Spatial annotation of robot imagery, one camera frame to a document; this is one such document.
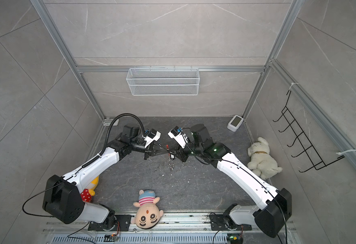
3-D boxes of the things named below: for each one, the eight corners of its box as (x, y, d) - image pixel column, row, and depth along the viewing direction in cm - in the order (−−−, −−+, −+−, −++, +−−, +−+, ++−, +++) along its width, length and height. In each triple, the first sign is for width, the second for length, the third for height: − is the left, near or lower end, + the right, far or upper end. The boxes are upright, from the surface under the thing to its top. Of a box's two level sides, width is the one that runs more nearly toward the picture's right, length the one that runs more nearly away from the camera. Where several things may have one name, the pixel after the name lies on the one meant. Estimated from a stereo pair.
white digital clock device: (225, 128, 114) (227, 125, 111) (233, 117, 121) (234, 114, 119) (236, 133, 111) (238, 130, 108) (243, 121, 118) (244, 118, 116)
